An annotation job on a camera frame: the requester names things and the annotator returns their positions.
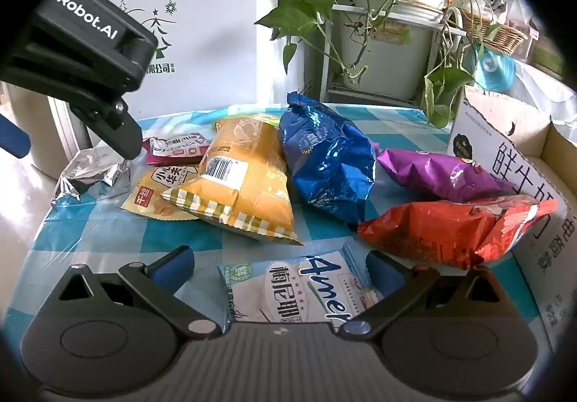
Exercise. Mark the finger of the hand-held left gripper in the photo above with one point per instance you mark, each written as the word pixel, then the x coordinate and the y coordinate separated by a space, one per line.
pixel 13 136
pixel 117 131

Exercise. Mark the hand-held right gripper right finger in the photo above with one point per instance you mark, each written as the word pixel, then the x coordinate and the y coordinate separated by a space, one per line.
pixel 383 270

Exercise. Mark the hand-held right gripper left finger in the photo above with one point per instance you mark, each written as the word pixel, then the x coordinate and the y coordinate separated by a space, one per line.
pixel 173 267

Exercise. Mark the silver foil snack packet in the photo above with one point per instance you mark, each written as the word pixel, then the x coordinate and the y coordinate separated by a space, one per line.
pixel 85 172

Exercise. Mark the pink snack packet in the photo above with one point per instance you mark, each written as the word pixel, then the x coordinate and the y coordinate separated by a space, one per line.
pixel 173 147

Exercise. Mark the red snack bag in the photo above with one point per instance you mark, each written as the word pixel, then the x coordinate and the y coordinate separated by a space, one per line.
pixel 441 230

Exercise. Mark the yellow waffle snack packet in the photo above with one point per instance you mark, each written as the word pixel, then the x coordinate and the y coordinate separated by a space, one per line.
pixel 151 198

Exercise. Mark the white snack packet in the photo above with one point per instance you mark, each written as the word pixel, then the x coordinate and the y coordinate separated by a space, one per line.
pixel 288 289

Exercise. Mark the purple snack bag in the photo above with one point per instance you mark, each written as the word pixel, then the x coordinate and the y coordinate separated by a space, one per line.
pixel 432 176

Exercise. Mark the large yellow chip bag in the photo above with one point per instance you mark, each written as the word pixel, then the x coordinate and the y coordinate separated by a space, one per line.
pixel 252 185

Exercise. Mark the blue foil snack bag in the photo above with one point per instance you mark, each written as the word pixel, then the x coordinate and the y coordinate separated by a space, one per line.
pixel 324 158

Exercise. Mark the cardboard box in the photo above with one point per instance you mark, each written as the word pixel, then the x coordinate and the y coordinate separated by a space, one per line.
pixel 541 221

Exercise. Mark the blue checked tablecloth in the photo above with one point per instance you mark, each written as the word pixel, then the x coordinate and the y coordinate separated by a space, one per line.
pixel 112 244

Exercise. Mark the white refrigerator with tree print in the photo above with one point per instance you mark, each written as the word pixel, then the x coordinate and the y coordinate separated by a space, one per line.
pixel 203 23

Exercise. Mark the white planter box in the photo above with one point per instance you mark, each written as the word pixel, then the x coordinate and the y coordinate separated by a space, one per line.
pixel 387 59

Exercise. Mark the green pothos plant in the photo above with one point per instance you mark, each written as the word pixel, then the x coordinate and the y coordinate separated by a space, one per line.
pixel 293 9

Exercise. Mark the blue round folding fan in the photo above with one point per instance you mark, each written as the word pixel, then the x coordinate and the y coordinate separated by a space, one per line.
pixel 493 68

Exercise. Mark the white plant rack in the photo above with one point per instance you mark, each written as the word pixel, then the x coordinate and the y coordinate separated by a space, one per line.
pixel 401 18

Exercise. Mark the wicker basket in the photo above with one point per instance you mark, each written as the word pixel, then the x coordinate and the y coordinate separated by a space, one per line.
pixel 500 36

